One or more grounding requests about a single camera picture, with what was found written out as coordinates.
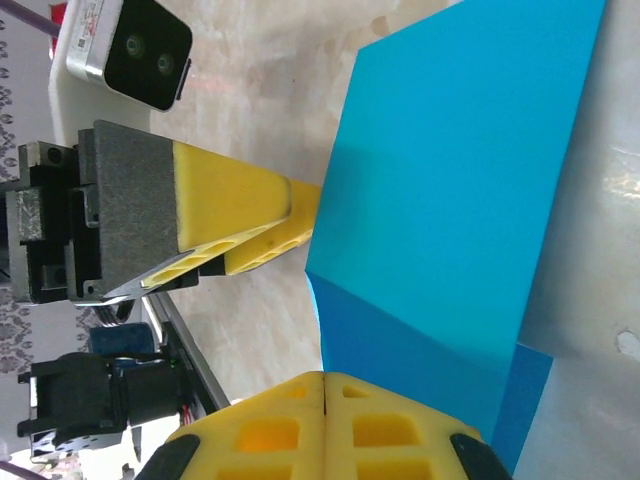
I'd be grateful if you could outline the left gripper thin black cable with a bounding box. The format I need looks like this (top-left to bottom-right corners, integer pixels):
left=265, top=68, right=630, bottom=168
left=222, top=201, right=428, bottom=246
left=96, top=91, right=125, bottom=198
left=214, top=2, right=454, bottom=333
left=92, top=298, right=137, bottom=329

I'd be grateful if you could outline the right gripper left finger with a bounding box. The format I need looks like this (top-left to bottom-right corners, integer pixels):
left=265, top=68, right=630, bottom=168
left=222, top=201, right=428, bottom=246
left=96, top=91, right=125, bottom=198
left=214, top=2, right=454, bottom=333
left=134, top=370, right=326, bottom=480

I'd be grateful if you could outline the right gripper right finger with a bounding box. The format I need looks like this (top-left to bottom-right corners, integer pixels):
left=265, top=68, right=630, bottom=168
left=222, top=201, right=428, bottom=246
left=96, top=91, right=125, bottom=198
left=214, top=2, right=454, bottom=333
left=323, top=372, right=514, bottom=480

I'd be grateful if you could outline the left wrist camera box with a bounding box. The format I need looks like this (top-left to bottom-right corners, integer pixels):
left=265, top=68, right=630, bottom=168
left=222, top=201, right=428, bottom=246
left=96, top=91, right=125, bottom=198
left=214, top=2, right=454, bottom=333
left=64, top=0, right=194, bottom=112

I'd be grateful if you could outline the blue mug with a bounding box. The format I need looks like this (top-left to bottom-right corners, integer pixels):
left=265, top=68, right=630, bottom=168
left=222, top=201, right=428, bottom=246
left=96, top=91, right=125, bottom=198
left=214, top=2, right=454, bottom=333
left=89, top=322, right=157, bottom=360

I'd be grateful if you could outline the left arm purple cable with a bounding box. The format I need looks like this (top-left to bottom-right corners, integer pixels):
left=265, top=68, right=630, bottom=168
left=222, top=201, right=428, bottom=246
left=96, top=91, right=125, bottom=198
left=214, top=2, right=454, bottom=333
left=14, top=0, right=57, bottom=37

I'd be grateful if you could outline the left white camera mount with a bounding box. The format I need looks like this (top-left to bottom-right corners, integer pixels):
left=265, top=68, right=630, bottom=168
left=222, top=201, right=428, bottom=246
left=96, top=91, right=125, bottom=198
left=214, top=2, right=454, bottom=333
left=47, top=0, right=154, bottom=146

